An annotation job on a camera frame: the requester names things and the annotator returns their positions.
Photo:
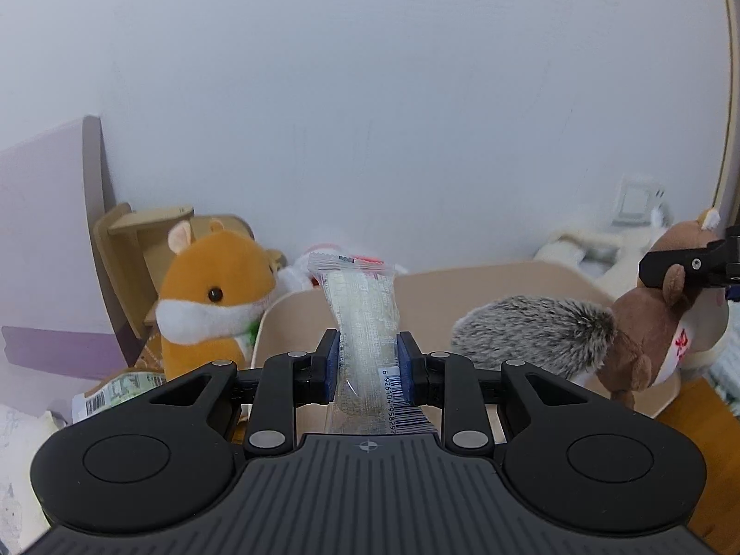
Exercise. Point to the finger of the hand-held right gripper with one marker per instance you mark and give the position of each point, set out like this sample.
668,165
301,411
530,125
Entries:
665,263

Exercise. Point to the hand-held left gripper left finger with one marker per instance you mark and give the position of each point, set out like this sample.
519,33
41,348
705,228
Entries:
330,367

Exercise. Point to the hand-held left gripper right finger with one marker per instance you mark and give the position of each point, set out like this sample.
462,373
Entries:
404,367

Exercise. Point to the clear snack packet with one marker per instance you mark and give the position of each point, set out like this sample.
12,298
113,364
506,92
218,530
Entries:
361,312

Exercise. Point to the brown hedgehog plush toy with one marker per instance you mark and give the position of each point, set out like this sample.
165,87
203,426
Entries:
641,329

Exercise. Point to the beige plastic container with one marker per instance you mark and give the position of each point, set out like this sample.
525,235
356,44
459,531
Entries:
433,300

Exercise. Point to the cream bunny plush cushion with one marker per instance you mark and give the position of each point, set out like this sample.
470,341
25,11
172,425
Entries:
578,248

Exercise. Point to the striped pale blanket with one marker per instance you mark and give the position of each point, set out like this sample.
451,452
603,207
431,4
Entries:
728,381

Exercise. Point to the orange hamster plush toy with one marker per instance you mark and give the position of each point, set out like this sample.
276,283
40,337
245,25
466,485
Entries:
202,312

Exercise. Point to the green snack packet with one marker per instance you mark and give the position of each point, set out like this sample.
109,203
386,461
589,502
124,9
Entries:
115,393

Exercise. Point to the small wooden stand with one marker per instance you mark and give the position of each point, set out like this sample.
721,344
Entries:
124,254

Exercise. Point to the lilac headboard panel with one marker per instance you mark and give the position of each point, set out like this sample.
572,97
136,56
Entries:
46,243

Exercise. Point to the white patterned cloth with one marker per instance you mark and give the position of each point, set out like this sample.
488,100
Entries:
23,445

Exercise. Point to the white wall socket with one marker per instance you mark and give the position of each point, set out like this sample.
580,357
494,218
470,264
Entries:
636,199

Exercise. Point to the white door frame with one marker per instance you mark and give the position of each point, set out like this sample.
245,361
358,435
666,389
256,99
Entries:
735,98

